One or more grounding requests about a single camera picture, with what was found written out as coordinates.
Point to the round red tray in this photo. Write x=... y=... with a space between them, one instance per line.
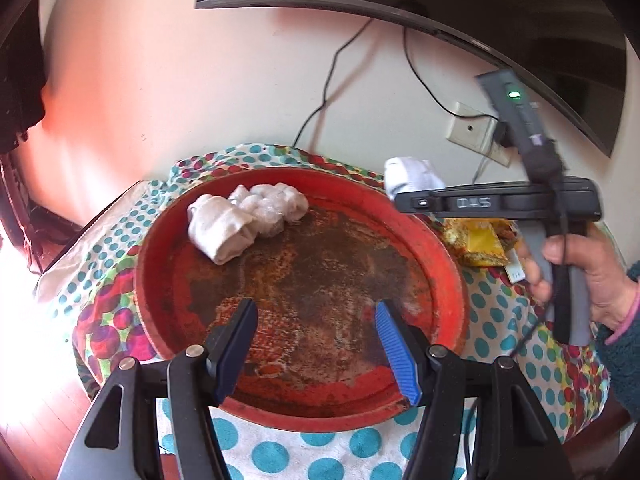
x=316 y=363

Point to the white sock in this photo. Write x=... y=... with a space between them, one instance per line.
x=219 y=229
x=408 y=174
x=271 y=206

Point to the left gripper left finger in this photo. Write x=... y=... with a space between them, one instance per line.
x=227 y=347

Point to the person's right hand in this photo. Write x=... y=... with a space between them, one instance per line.
x=594 y=254

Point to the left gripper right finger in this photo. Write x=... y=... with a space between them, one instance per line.
x=404 y=346

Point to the yellow snack bag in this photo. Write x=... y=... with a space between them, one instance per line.
x=480 y=242

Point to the teal fleece sleeve forearm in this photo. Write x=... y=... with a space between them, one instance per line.
x=618 y=338

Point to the dark monitor screen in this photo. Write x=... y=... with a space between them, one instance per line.
x=570 y=52

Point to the white wall socket plate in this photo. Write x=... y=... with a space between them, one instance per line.
x=472 y=131

